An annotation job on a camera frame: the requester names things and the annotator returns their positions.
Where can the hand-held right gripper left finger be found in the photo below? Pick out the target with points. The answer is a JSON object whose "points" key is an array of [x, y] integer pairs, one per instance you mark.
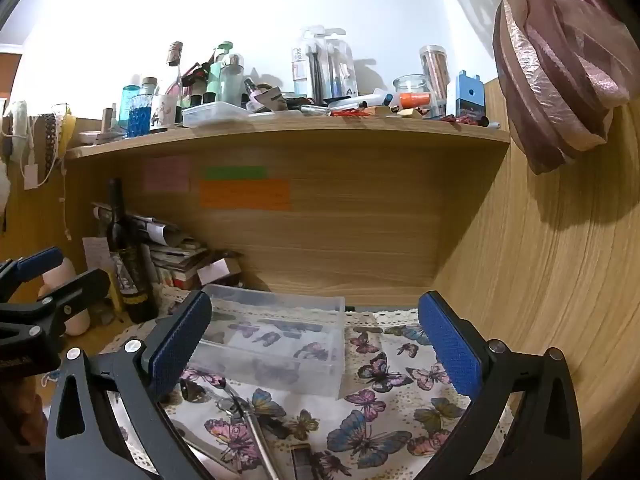
{"points": [[177, 347]]}

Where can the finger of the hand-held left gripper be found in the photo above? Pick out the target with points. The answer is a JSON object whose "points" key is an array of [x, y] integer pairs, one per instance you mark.
{"points": [[75, 292], [37, 262]]}

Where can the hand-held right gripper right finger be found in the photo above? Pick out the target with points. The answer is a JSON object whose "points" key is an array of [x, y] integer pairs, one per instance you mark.
{"points": [[450, 347]]}

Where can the clear plastic storage box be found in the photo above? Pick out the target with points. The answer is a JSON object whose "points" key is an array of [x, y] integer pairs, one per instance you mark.
{"points": [[280, 340]]}

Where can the dark rectangular bottle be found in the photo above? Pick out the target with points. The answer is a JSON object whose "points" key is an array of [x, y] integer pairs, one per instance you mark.
{"points": [[301, 462]]}

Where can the white pillar candle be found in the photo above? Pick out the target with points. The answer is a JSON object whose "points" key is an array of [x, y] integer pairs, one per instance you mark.
{"points": [[62, 272]]}

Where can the white paper card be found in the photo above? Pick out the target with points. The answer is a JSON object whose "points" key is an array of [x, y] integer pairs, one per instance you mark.
{"points": [[95, 260]]}

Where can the dark wine bottle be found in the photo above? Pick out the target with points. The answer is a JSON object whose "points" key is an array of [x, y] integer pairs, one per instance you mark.
{"points": [[127, 270]]}

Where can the small pink box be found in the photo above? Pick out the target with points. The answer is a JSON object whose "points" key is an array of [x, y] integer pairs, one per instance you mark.
{"points": [[212, 271]]}

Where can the butterfly print tablecloth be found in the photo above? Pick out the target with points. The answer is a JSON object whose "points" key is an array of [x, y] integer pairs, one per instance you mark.
{"points": [[390, 410]]}

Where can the white hanging tag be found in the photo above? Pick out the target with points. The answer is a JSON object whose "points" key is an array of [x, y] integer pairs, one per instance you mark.
{"points": [[31, 176]]}

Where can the stack of books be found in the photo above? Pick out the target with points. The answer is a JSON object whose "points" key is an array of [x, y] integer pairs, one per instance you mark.
{"points": [[175, 260]]}

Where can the rolled paper magazine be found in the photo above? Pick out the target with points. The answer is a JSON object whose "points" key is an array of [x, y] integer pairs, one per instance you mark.
{"points": [[155, 230]]}

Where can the pink sticky note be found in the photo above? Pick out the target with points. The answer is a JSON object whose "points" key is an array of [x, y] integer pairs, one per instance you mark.
{"points": [[166, 175]]}

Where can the orange sticky note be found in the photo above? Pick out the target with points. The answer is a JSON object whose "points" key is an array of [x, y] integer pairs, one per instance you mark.
{"points": [[245, 195]]}

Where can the blue liquid bottle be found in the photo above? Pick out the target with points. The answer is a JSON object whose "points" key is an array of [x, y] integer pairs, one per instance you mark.
{"points": [[141, 117]]}

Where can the teal bottle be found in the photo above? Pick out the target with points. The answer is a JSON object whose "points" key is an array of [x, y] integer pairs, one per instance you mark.
{"points": [[126, 102]]}

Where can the green sticky note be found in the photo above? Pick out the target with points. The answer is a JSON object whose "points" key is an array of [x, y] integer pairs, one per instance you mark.
{"points": [[235, 173]]}

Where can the white printed cup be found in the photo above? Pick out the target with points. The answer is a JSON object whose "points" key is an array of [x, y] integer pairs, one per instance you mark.
{"points": [[164, 110]]}

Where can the clear lidded plastic container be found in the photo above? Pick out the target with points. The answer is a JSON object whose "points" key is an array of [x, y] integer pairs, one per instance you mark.
{"points": [[215, 114]]}

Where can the wooden shelf board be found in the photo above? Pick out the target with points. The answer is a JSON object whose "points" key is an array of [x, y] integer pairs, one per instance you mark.
{"points": [[300, 136]]}

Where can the glass bottle with cork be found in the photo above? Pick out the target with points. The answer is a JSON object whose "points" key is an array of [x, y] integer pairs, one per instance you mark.
{"points": [[174, 52]]}

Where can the blue and white box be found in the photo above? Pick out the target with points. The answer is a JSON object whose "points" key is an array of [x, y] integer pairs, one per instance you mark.
{"points": [[469, 97]]}

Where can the mint green bottle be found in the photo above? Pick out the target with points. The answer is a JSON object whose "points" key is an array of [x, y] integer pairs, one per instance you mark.
{"points": [[216, 72]]}

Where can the clear bottle silver cap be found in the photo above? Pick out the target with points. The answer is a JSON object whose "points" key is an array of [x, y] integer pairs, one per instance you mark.
{"points": [[232, 82]]}

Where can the glass jar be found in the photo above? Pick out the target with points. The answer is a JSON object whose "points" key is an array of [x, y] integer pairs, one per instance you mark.
{"points": [[411, 85]]}

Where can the mauve curtain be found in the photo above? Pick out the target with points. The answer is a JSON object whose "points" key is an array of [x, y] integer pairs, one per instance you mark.
{"points": [[550, 85]]}

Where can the tall clear tube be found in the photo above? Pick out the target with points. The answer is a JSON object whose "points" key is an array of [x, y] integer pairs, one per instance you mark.
{"points": [[434, 65]]}

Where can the clear brush blister packs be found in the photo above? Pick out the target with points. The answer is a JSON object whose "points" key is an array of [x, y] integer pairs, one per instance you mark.
{"points": [[325, 65]]}

